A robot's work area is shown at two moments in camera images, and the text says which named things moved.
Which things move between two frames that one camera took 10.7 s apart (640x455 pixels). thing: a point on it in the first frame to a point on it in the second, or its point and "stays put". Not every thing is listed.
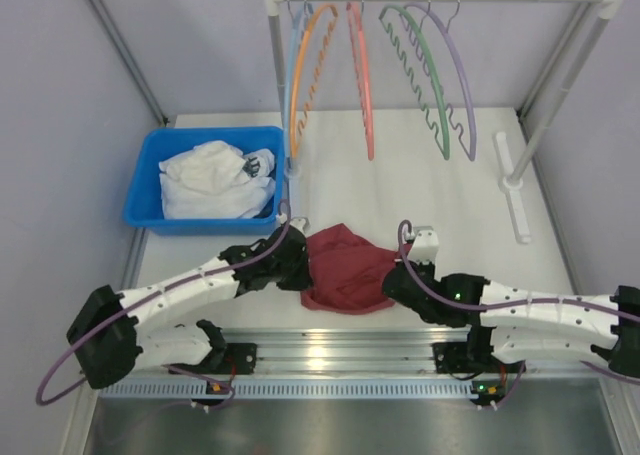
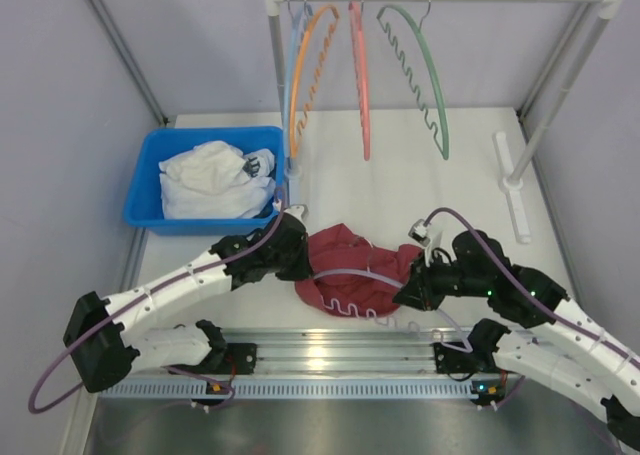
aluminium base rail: x=340 y=352 stays put
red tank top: x=348 y=273 stays put
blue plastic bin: x=144 y=206 stays put
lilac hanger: x=469 y=89 to x=374 y=314
